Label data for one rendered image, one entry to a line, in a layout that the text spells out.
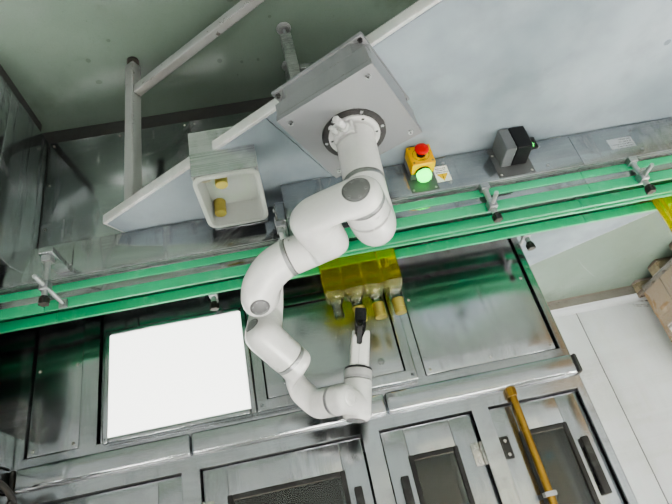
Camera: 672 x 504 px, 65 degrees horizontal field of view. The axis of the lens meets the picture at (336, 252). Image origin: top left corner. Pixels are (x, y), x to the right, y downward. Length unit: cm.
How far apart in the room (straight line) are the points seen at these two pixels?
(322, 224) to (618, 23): 93
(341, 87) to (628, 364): 447
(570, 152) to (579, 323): 367
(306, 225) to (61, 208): 128
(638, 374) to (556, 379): 365
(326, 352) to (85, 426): 72
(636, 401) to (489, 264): 355
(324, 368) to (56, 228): 109
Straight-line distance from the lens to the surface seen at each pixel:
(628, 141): 188
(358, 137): 124
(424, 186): 158
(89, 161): 227
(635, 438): 514
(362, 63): 121
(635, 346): 544
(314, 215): 105
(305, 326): 165
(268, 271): 113
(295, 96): 128
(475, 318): 173
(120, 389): 170
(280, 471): 158
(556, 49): 154
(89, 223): 208
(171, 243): 165
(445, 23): 134
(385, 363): 160
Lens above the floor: 176
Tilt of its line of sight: 31 degrees down
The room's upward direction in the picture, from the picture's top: 167 degrees clockwise
